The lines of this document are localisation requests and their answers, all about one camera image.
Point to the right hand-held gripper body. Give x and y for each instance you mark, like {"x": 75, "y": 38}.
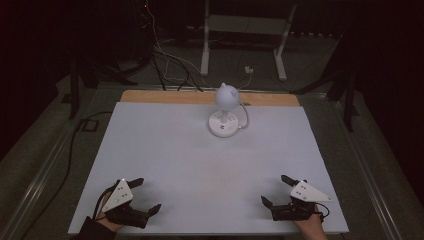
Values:
{"x": 305, "y": 193}

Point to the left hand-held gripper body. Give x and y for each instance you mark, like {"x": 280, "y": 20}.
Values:
{"x": 118, "y": 196}

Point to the person's left hand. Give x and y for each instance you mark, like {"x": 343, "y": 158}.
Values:
{"x": 111, "y": 225}

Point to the person's right hand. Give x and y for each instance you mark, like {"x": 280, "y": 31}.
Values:
{"x": 312, "y": 228}

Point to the white table sheet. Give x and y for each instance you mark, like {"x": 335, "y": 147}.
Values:
{"x": 206, "y": 173}

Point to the wooden table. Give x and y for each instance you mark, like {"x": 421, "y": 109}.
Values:
{"x": 166, "y": 96}

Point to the white desk lamp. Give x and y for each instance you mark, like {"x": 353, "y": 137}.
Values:
{"x": 224, "y": 113}

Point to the black tripod stand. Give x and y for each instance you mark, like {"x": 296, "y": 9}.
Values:
{"x": 348, "y": 100}
{"x": 75, "y": 90}

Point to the white plug adapter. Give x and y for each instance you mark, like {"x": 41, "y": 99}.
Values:
{"x": 248, "y": 70}

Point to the white metal stand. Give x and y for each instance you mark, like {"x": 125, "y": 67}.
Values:
{"x": 246, "y": 24}

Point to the metal floor rail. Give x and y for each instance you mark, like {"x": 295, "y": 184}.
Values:
{"x": 36, "y": 186}
{"x": 370, "y": 176}

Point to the black rectangular floor frame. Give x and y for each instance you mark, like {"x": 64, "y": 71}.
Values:
{"x": 88, "y": 125}

